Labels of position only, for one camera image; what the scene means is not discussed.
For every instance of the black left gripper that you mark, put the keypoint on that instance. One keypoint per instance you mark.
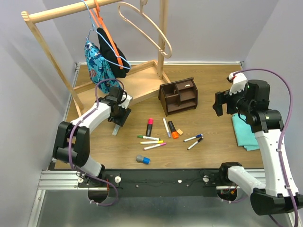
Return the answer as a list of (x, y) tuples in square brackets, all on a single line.
[(121, 119)]

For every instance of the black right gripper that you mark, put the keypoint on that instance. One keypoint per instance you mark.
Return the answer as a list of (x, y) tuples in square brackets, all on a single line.
[(223, 97)]

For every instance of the green cap white marker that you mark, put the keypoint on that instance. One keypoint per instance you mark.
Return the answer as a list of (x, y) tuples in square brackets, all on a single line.
[(148, 138)]

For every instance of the pink black highlighter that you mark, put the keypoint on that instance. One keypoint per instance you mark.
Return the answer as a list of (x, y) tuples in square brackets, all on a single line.
[(149, 127)]

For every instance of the lavender cap white marker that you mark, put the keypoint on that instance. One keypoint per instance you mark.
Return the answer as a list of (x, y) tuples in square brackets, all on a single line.
[(166, 128)]

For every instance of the yellow cap white marker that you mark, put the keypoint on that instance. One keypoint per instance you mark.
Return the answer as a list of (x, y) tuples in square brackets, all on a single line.
[(151, 142)]

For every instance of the pink cap white marker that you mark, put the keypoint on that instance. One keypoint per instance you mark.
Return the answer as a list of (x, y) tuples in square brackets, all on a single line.
[(154, 146)]

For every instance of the orange black highlighter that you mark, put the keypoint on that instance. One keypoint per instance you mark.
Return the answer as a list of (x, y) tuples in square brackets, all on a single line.
[(174, 133)]

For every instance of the pale green highlighter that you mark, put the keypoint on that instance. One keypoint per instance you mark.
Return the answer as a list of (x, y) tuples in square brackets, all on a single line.
[(115, 130)]

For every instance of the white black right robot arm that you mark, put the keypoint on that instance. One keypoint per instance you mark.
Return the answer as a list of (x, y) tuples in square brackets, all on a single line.
[(278, 194)]

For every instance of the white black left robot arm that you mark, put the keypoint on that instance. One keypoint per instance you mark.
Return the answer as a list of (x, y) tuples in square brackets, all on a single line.
[(72, 142)]

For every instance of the brown wooden desk organizer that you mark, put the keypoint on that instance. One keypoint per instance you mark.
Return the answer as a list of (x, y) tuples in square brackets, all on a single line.
[(178, 96)]

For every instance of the blue cap whiteboard marker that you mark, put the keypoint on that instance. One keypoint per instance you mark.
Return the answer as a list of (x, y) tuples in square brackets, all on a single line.
[(192, 138)]

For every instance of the black cap whiteboard marker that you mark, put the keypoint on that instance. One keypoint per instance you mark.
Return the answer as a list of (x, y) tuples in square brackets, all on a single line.
[(195, 143)]

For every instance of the folded teal cloth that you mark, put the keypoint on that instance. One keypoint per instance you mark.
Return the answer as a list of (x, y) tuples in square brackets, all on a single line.
[(244, 136)]

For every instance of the wooden clothes rack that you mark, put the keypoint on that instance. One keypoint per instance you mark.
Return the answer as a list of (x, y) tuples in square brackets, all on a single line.
[(142, 81)]

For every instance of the blue patterned shorts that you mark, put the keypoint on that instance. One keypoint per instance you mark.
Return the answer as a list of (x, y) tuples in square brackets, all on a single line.
[(99, 68)]

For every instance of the black garment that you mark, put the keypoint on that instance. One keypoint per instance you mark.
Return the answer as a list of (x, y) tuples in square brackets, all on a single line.
[(108, 53)]

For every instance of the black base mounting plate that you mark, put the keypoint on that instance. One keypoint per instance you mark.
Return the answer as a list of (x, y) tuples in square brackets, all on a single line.
[(161, 183)]

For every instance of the orange plastic hanger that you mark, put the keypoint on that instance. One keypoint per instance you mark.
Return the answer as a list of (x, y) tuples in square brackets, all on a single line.
[(99, 22)]

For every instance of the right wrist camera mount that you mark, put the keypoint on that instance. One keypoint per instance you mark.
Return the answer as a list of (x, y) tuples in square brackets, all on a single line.
[(238, 81)]

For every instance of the light blue wire hanger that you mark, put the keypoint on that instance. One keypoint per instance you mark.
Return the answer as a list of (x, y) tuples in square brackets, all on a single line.
[(94, 28)]

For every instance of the aluminium frame rail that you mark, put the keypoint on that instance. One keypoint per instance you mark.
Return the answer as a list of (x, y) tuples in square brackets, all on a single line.
[(56, 180)]

